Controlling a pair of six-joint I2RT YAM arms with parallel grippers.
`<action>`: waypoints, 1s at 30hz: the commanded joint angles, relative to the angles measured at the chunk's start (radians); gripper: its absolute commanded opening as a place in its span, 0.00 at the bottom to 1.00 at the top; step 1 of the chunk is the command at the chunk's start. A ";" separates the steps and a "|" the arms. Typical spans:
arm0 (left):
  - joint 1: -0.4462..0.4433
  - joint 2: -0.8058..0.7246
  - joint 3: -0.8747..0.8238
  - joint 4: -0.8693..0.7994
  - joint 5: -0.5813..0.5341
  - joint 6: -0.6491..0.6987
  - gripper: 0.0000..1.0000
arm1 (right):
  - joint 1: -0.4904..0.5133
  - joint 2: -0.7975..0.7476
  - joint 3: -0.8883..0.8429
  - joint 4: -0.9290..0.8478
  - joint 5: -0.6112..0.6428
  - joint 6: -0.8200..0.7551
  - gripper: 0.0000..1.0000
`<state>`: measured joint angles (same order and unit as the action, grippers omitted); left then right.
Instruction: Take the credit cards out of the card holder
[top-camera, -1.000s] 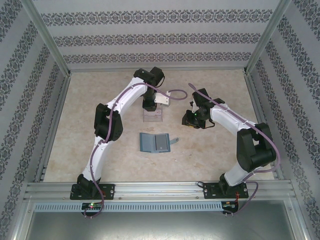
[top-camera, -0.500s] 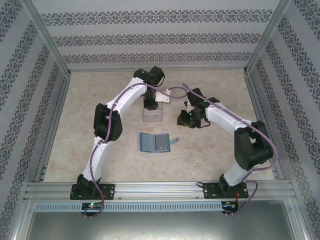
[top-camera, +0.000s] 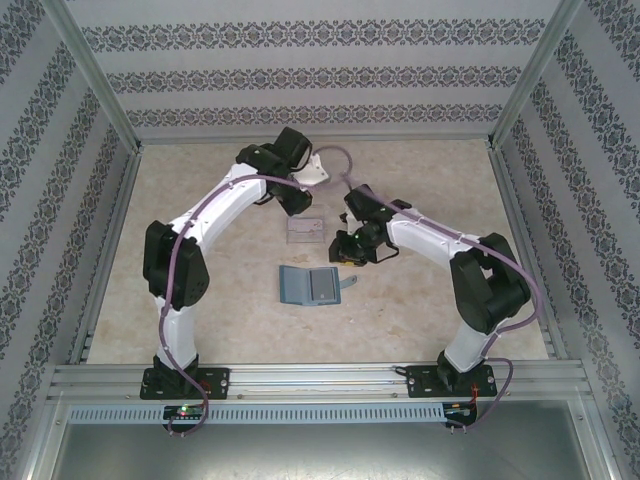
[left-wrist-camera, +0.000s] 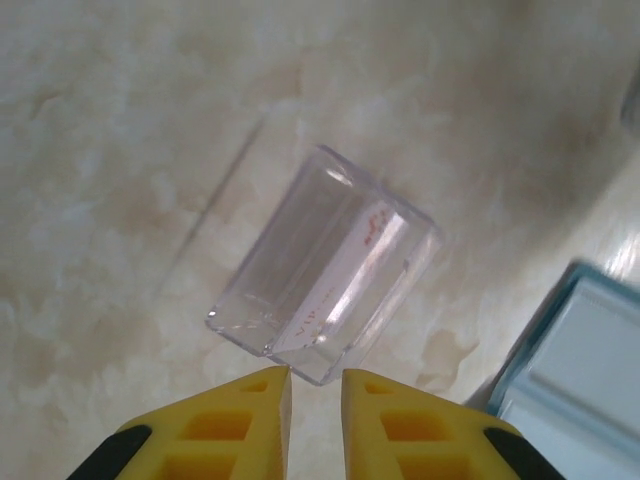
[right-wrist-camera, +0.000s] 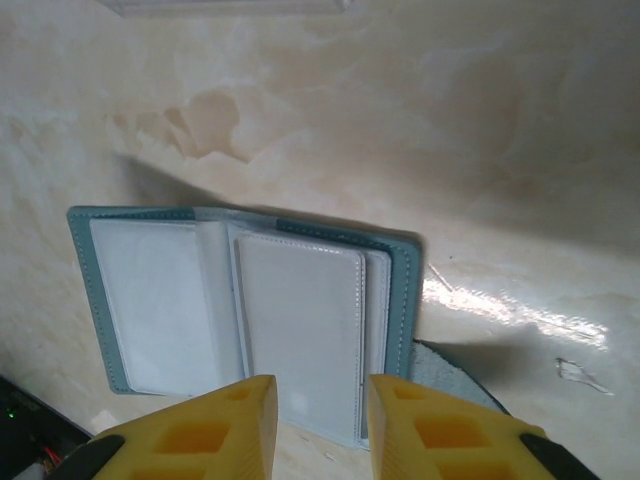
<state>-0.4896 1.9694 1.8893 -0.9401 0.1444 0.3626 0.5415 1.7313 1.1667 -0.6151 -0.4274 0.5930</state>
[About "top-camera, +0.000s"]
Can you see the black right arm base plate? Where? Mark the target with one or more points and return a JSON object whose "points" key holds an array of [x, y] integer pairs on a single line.
{"points": [[420, 382]]}

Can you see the left circuit board with LED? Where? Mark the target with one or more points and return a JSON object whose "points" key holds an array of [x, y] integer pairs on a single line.
{"points": [[185, 412]]}

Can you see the aluminium table side rail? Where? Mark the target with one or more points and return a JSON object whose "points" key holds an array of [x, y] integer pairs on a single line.
{"points": [[112, 240], [506, 190]]}

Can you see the grey metal panel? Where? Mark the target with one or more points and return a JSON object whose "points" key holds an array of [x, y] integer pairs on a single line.
{"points": [[320, 455]]}

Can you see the right circuit board with LED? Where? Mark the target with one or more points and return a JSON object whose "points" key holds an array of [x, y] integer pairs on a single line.
{"points": [[460, 409]]}

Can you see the white pink VIP card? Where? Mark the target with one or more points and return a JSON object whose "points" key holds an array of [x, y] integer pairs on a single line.
{"points": [[301, 227], [317, 226]]}

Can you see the circuit board with led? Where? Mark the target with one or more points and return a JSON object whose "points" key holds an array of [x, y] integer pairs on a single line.
{"points": [[460, 409], [185, 412]]}

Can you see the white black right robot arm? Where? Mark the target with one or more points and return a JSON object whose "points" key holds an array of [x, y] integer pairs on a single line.
{"points": [[430, 240]]}

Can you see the aluminium frame post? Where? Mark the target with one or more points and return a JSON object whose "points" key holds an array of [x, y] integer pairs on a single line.
{"points": [[537, 75], [90, 75]]}

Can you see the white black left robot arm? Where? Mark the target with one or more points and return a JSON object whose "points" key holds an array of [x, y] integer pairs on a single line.
{"points": [[225, 207]]}

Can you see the aluminium mounting rail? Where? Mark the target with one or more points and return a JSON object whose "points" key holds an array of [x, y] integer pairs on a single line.
{"points": [[320, 380]]}

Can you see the teal leather card holder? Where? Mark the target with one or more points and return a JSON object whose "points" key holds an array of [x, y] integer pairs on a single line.
{"points": [[295, 285]]}

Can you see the clear acrylic card stand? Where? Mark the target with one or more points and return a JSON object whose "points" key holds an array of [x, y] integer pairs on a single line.
{"points": [[305, 239]]}

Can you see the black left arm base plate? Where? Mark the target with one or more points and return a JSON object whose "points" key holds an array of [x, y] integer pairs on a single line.
{"points": [[220, 385]]}

